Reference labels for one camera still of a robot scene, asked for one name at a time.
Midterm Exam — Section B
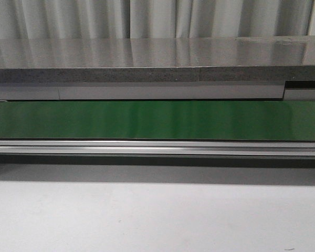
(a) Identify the aluminium conveyor front rail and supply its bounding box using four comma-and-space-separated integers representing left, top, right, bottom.
0, 140, 315, 158

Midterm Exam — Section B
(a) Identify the white pleated curtain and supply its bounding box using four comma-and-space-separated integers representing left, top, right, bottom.
0, 0, 315, 39

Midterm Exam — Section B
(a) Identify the grey conveyor back rail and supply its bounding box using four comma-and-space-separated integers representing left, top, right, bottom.
0, 81, 315, 101

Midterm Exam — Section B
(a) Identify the green conveyor belt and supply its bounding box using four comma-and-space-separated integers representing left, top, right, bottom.
0, 101, 315, 141

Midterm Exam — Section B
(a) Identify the grey stone slab counter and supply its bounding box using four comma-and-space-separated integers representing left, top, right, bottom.
0, 36, 315, 83

